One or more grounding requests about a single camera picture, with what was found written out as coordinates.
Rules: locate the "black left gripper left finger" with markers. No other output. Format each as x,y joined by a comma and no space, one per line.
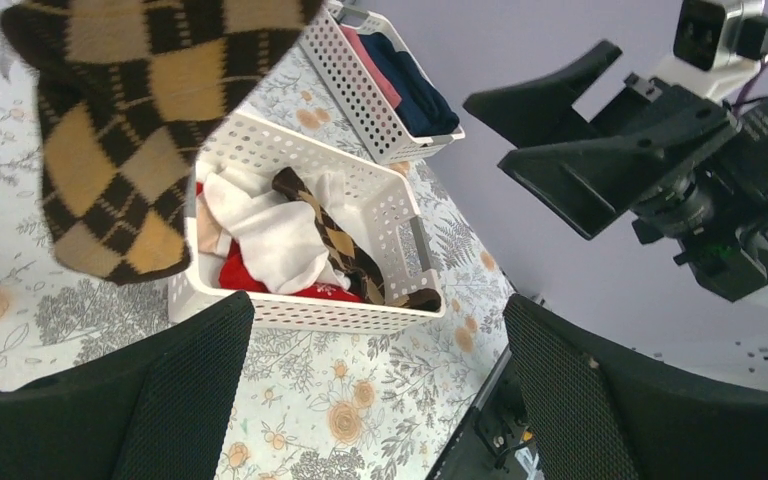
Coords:
156,409

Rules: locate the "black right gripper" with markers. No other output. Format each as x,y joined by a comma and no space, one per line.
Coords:
682,165

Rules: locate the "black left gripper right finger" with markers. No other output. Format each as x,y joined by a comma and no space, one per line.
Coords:
600,410

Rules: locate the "brown argyle sock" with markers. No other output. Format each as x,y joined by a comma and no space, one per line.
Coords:
347,256
127,93

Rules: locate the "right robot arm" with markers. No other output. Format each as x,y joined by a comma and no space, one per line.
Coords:
733,266

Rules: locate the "navy garment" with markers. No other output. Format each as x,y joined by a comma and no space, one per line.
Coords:
423,110

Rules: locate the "red snowflake sock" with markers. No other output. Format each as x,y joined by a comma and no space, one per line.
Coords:
258,281

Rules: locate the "white basket with clothes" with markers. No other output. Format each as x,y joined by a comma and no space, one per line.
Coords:
351,84

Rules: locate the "pink garment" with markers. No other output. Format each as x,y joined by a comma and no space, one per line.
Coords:
385,86

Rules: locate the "white sock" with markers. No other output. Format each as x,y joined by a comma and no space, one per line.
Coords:
271,232

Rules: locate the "floral grey tablecloth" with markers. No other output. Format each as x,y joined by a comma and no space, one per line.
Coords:
309,405

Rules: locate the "white perforated sock basket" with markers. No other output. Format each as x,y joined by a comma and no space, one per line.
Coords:
380,214

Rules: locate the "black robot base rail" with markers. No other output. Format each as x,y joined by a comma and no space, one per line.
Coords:
494,439

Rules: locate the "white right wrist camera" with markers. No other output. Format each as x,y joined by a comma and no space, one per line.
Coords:
720,48

